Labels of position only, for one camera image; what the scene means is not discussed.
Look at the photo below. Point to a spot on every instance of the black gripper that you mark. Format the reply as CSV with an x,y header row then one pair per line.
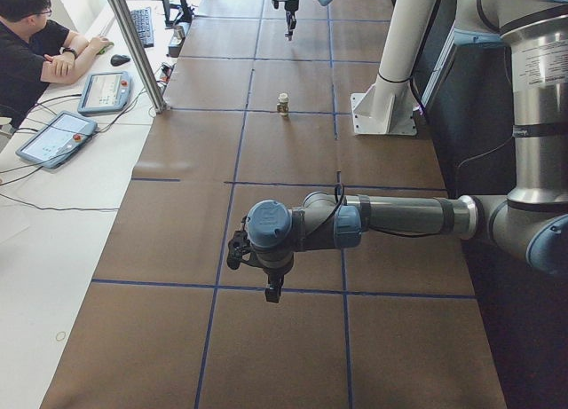
x,y
291,3
275,276

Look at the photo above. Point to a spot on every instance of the white PPR brass valve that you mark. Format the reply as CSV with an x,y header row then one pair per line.
x,y
282,106

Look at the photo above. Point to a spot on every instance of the small grey box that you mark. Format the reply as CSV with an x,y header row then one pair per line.
x,y
181,29

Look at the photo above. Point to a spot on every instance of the black monitor stand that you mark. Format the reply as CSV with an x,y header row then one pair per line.
x,y
176,12

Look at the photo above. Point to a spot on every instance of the black keyboard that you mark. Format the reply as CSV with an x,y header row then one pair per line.
x,y
142,21

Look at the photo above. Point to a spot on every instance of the black computer mouse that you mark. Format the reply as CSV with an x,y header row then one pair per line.
x,y
119,59

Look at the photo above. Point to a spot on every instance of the upper teach pendant tablet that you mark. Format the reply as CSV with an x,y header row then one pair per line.
x,y
105,93

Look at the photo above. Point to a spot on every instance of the teach pendant tablet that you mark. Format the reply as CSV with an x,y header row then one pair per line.
x,y
105,93
58,141

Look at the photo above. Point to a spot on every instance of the white side desk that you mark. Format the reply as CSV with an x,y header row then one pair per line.
x,y
54,225

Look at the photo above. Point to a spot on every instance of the person in black shirt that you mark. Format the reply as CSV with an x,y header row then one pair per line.
x,y
37,51

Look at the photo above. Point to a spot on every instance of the lower teach pendant tablet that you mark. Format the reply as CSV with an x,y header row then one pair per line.
x,y
58,141

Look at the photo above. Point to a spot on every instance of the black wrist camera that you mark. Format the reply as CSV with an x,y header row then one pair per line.
x,y
238,250

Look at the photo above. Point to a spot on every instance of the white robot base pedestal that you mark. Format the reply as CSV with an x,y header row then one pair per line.
x,y
387,107

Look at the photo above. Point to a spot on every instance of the aluminium frame post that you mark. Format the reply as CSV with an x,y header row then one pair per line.
x,y
138,53

